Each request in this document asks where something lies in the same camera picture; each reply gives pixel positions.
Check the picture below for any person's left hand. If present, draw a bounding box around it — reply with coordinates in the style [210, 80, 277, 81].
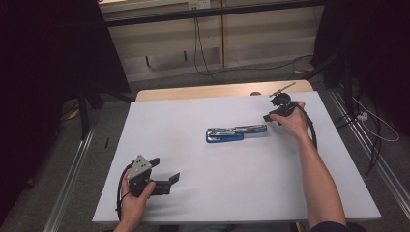
[120, 169, 157, 224]

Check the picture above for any aluminium floor rail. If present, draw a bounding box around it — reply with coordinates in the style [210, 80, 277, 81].
[42, 125, 97, 232]
[328, 87, 410, 212]

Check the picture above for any blue stapler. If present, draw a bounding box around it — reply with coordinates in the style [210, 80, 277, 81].
[205, 124, 269, 144]

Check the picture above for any black curtain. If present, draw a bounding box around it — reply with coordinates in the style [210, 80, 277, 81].
[309, 0, 410, 138]
[0, 0, 132, 225]

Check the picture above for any person's right hand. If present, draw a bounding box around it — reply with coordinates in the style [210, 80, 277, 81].
[269, 101, 310, 140]

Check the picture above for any black cable bundle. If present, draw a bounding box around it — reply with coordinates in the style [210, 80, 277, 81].
[332, 104, 385, 178]

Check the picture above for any white cable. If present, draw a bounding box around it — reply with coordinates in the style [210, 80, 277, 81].
[351, 96, 401, 143]

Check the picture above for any black horizontal bar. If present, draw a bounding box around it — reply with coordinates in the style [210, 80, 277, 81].
[103, 0, 326, 28]

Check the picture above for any wooden table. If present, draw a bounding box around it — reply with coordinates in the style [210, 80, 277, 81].
[134, 79, 314, 103]

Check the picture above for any white wall socket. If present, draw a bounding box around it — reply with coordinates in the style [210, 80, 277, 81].
[188, 0, 212, 11]

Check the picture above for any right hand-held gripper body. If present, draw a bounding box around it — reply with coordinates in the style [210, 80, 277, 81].
[268, 81, 298, 117]

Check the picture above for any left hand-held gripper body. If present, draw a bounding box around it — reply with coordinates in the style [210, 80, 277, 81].
[127, 154, 156, 198]

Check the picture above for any black floor cable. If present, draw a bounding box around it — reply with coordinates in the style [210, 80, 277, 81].
[209, 53, 314, 77]

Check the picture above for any person's dark sleeve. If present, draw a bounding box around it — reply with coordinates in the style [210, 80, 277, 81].
[309, 219, 369, 232]

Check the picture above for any black metal stand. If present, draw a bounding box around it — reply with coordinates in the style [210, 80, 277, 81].
[75, 81, 133, 141]
[302, 49, 357, 115]

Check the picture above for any black wall cable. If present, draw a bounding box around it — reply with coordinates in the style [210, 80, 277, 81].
[192, 15, 226, 85]

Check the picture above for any beige cabinet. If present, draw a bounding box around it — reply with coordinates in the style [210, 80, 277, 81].
[98, 0, 325, 83]

